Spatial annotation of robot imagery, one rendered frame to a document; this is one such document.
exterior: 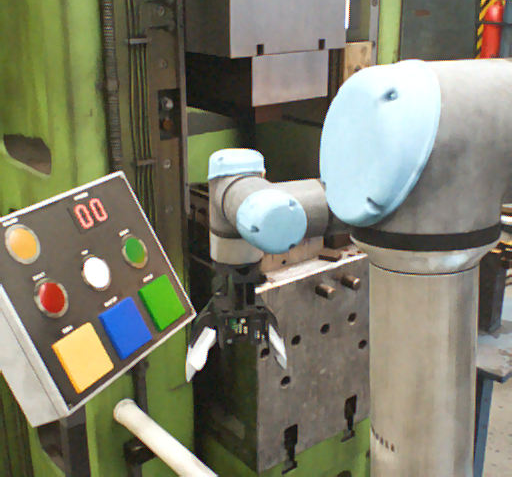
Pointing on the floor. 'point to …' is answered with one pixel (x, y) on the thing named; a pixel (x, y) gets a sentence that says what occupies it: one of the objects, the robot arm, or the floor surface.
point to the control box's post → (75, 444)
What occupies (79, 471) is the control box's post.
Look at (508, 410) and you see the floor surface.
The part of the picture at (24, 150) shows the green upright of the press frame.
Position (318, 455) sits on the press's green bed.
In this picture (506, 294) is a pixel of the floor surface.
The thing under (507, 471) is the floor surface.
